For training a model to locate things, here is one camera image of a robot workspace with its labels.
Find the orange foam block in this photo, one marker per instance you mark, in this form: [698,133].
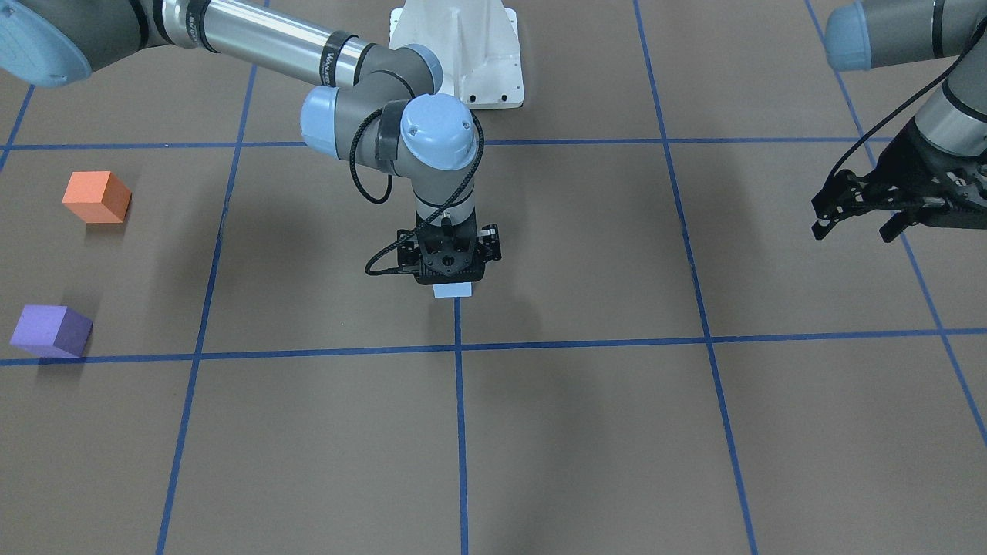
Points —
[97,197]

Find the second grey robot arm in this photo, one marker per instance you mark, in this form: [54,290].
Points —
[864,35]

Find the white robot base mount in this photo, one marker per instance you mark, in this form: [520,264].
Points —
[478,46]

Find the light blue foam block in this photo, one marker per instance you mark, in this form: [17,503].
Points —
[453,290]

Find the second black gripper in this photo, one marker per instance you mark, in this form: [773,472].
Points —
[925,163]

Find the purple foam block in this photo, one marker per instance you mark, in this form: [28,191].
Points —
[51,331]

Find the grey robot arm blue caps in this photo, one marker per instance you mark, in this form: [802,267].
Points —
[369,106]

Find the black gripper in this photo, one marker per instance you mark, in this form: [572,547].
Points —
[491,241]

